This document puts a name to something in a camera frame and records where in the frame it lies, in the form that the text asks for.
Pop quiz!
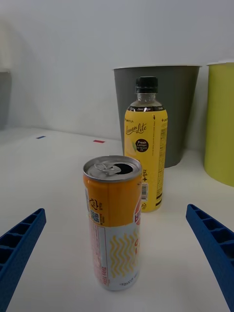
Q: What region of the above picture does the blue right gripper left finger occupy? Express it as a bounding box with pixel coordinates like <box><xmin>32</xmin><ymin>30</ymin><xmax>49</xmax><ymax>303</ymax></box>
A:
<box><xmin>0</xmin><ymin>208</ymin><xmax>47</xmax><ymax>312</ymax></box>

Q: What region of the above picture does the yellow label plastic bottle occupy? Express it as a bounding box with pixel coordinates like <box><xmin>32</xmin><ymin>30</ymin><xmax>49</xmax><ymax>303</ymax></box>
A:
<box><xmin>124</xmin><ymin>76</ymin><xmax>168</xmax><ymax>213</ymax></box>

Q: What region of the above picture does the yellow-green plastic waste bin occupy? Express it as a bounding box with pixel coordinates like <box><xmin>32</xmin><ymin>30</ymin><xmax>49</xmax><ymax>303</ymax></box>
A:
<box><xmin>204</xmin><ymin>62</ymin><xmax>234</xmax><ymax>188</ymax></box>

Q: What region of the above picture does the orange and white drink can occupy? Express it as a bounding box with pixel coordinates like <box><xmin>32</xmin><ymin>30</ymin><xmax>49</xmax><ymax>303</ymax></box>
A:
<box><xmin>82</xmin><ymin>155</ymin><xmax>143</xmax><ymax>291</ymax></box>

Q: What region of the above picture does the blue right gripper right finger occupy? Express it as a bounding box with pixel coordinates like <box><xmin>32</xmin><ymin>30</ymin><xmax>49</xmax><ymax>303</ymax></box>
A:
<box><xmin>185</xmin><ymin>203</ymin><xmax>234</xmax><ymax>312</ymax></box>

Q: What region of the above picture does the grey plastic waste bin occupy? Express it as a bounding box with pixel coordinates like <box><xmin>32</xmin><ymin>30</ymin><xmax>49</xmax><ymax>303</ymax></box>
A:
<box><xmin>113</xmin><ymin>65</ymin><xmax>202</xmax><ymax>169</ymax></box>

